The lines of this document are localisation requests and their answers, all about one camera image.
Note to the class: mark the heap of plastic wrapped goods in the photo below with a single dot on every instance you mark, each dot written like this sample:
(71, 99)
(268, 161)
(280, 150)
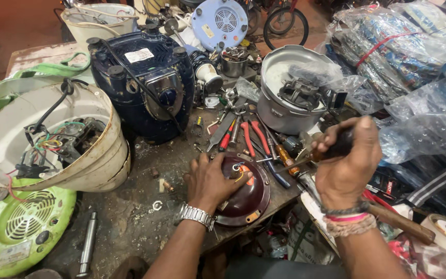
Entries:
(409, 69)

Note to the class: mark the white open mixer base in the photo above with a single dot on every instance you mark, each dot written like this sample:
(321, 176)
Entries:
(10, 131)

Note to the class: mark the small motor armature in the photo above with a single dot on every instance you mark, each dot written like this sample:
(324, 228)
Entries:
(292, 145)

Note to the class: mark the green cloth bag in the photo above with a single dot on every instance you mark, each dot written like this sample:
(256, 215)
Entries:
(2, 97)

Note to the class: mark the pink wristband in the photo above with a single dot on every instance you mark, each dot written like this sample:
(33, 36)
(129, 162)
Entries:
(347, 217)

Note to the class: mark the green vented base plate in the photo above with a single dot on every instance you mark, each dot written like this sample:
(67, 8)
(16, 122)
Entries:
(25, 228)

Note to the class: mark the white clip washer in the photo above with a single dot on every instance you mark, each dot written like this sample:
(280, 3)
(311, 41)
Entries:
(157, 205)

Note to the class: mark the clear plastic bag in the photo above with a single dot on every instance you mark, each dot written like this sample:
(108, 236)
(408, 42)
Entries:
(323, 77)

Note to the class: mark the light blue vented base plate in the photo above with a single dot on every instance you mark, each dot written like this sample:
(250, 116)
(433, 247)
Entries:
(219, 23)

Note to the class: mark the grey motor part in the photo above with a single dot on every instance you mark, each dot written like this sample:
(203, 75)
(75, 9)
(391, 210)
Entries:
(300, 93)

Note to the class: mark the person's left hand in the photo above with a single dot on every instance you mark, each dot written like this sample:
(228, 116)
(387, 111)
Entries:
(207, 182)

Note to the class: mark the white printed sack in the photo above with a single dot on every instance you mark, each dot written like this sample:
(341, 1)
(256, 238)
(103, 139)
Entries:
(304, 240)

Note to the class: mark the silver metal wristwatch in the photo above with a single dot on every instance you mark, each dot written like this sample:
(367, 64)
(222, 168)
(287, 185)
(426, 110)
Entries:
(196, 215)

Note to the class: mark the beige thread wristband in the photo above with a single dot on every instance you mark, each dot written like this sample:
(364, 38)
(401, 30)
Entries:
(350, 226)

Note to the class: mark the small brass fitting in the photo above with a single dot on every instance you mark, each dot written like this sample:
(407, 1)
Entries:
(167, 186)

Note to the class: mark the aluminium pressure cooker pot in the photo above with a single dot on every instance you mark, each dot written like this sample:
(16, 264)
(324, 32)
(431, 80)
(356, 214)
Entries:
(281, 112)

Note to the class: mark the black white striped cloth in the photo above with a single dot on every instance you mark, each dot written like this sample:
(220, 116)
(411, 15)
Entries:
(439, 182)

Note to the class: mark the dark blue mixer grinder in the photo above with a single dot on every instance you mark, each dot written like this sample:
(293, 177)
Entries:
(145, 77)

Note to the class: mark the steel cup with parts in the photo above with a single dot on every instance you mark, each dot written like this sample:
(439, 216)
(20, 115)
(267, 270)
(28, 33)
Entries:
(234, 62)

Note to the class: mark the black printed box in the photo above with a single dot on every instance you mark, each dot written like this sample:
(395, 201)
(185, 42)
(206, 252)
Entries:
(381, 186)

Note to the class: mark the maroon dome appliance housing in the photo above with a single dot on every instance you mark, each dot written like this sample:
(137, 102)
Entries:
(250, 203)

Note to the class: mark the flat metal file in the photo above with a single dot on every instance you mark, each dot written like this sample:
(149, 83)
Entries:
(220, 133)

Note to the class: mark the black thread wristband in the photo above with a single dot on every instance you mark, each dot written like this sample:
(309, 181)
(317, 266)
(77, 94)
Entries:
(345, 209)

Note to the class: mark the steel shaft rod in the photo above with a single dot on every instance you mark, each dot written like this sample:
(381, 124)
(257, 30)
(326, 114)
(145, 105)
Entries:
(88, 244)

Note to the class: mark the white plastic bucket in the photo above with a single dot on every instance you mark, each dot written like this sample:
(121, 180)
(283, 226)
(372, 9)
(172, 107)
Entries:
(95, 27)

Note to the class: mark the bicycle wheel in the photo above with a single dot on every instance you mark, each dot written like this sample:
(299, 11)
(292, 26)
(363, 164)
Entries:
(285, 23)

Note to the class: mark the person's right hand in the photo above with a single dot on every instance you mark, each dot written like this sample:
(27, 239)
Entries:
(349, 170)

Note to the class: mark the white motor coupler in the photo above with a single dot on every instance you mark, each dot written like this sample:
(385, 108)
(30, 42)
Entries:
(209, 75)

